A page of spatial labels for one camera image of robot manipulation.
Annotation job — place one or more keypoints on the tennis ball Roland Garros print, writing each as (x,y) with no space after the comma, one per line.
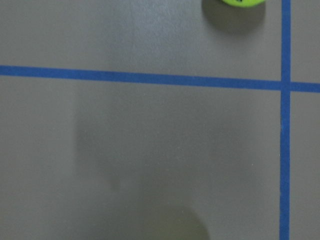
(243,3)

